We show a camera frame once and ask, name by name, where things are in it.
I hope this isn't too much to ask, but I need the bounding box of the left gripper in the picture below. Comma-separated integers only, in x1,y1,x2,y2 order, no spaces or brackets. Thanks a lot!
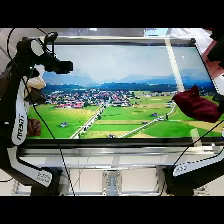
42,54,74,75

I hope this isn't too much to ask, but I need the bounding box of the dark red garment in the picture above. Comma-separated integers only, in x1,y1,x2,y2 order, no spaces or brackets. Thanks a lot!
171,85,224,124

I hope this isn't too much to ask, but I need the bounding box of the cream garment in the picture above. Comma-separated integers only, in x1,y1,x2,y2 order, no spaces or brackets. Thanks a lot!
23,75,47,99

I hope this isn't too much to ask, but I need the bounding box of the dark grey garment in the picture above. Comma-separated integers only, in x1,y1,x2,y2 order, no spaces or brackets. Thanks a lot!
27,89,47,105

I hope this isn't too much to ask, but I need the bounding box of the brown garment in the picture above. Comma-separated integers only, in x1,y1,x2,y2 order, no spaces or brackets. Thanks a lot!
26,118,42,138

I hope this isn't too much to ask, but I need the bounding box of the silver frame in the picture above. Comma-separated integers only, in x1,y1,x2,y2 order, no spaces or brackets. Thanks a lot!
11,143,224,197

